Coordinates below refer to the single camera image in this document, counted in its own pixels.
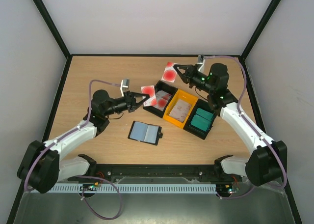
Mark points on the black aluminium frame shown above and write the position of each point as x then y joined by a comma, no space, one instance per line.
257,114

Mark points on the black leather card holder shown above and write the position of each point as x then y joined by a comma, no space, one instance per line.
146,133

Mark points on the teal card stack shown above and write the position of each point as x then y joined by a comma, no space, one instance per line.
202,119

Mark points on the black bin with teal cards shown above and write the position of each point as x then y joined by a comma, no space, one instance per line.
193,130

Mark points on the yellow bin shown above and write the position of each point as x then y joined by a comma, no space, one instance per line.
180,94

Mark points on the red dotted card stack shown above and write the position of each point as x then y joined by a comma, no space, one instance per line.
162,98

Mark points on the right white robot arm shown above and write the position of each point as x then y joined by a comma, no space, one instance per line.
268,158

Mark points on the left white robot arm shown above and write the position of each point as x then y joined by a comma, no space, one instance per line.
44,164

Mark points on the black bin with red cards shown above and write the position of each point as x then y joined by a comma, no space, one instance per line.
167,88

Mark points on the white patterned card stack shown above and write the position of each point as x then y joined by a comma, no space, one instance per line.
180,110

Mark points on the light blue cable duct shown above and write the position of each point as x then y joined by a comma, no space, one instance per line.
136,188

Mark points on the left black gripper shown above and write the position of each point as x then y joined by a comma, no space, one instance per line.
131,96

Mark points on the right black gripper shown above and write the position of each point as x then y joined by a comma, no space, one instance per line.
190,74

